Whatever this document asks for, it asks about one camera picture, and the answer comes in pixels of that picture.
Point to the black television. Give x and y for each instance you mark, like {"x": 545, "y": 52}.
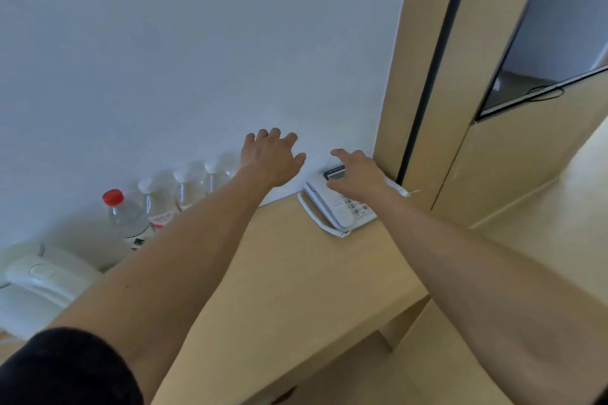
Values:
{"x": 560, "y": 15}

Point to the grey desk telephone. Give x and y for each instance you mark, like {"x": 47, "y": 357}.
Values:
{"x": 332, "y": 210}

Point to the white electric kettle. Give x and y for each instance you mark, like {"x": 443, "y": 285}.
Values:
{"x": 47, "y": 276}

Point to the person's right hand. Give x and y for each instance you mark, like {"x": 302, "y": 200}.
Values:
{"x": 363, "y": 179}

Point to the wooden table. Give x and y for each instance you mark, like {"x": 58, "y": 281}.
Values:
{"x": 294, "y": 286}

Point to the red-cap water bottle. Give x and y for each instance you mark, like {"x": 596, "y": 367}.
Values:
{"x": 126, "y": 219}

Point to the person's left hand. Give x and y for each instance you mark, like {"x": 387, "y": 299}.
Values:
{"x": 271, "y": 158}

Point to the white-cap water bottle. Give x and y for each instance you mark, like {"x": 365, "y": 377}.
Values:
{"x": 216, "y": 177}
{"x": 157, "y": 203}
{"x": 187, "y": 191}

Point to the person's right forearm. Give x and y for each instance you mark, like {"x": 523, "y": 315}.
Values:
{"x": 499, "y": 300}

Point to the person's left forearm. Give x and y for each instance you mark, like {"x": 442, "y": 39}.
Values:
{"x": 166, "y": 272}

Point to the black t-shirt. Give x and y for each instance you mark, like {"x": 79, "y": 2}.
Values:
{"x": 62, "y": 371}

